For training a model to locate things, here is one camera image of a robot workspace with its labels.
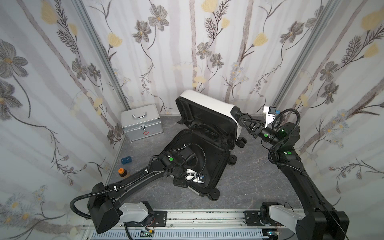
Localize white hard-shell suitcase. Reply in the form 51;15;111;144
162;90;247;201

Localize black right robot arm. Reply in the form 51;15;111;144
235;109;350;240

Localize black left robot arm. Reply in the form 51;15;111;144
70;144;207;234

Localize small blue box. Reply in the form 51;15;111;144
121;156;132;165

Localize brown bottle orange cap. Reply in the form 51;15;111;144
118;168;131;180

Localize silver aluminium case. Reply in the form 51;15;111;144
121;104;164;142

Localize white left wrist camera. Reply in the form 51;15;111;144
185;169;205;184

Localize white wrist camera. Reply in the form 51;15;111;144
263;106;280;128
185;169;205;184

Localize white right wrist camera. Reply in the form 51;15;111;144
263;106;280;128

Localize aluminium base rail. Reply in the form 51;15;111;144
80;208;331;231

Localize white perforated cable duct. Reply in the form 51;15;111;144
89;229;268;240

